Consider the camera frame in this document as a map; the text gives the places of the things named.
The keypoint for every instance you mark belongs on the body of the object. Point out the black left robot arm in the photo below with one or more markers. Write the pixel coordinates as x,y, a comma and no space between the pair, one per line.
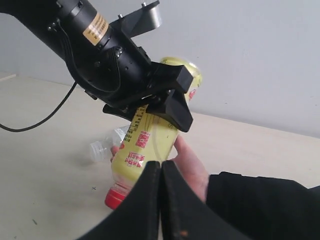
65,26

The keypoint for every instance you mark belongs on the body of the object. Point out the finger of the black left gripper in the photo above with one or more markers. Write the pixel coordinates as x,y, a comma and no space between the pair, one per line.
173,108
170,77

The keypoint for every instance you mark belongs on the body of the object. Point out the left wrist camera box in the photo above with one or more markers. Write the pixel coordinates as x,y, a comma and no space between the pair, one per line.
145,19

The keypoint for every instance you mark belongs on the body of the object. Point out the open human hand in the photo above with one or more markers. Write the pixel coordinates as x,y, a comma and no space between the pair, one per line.
191,168

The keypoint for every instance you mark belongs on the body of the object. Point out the yellow bottle red cap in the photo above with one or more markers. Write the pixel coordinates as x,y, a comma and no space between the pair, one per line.
149,138

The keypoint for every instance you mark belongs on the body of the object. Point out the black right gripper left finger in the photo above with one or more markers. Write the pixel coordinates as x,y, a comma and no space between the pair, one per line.
137,217

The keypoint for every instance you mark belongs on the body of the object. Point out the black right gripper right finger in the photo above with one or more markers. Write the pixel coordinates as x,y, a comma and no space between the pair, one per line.
184,216

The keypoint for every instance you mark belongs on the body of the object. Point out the white floral label bottle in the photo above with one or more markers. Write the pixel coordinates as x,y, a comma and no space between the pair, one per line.
100,151

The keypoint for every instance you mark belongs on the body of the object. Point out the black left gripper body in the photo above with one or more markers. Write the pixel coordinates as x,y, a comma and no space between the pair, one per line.
126,79

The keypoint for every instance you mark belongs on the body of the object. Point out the black sleeved forearm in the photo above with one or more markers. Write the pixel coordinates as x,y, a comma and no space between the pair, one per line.
265,208

